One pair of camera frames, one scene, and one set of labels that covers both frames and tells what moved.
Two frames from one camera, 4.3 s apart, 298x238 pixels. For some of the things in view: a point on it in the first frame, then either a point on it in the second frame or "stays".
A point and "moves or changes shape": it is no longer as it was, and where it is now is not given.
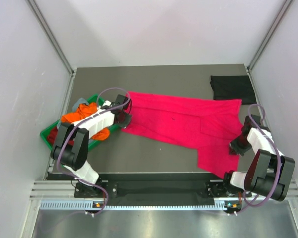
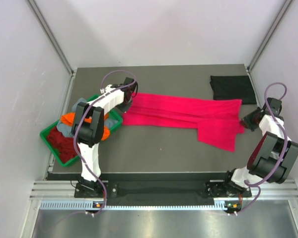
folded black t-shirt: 233,87 stays
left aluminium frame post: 33,6 stays
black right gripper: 234,149 → 246,121
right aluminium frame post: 265,41 stays
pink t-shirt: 209,126 moves or changes shape
